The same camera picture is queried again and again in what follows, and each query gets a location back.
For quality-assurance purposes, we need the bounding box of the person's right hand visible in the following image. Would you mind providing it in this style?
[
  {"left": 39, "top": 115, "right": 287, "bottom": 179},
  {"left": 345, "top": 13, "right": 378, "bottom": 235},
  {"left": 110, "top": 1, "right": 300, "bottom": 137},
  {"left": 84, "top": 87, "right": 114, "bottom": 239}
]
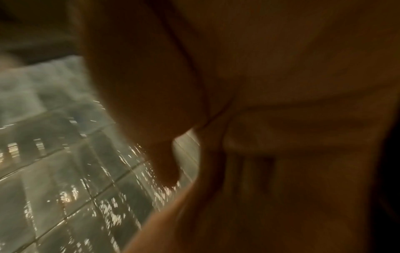
[{"left": 71, "top": 0, "right": 210, "bottom": 188}]

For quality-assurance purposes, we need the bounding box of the beige cloth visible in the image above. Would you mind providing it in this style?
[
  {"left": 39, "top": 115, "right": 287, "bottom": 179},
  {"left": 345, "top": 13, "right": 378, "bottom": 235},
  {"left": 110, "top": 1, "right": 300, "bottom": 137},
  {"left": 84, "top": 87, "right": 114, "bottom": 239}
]
[{"left": 123, "top": 0, "right": 400, "bottom": 253}]

